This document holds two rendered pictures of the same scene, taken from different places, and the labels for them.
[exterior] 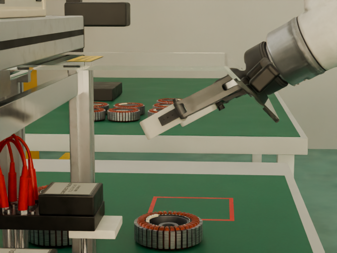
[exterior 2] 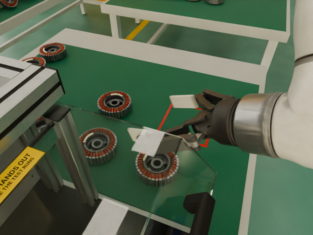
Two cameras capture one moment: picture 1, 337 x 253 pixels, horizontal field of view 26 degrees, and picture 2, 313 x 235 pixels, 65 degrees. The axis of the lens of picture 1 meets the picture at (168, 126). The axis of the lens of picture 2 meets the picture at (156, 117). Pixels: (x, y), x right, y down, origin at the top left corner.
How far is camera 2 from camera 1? 82 cm
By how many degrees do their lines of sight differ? 38
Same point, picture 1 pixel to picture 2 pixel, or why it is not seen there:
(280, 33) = (249, 116)
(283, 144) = (273, 35)
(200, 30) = not seen: outside the picture
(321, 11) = (303, 125)
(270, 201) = not seen: hidden behind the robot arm
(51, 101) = not seen: outside the picture
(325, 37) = (296, 154)
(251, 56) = (217, 119)
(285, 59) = (246, 144)
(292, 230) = (238, 171)
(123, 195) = (156, 96)
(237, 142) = (247, 30)
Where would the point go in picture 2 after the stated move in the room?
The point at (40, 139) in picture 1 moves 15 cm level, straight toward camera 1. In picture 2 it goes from (144, 14) to (140, 24)
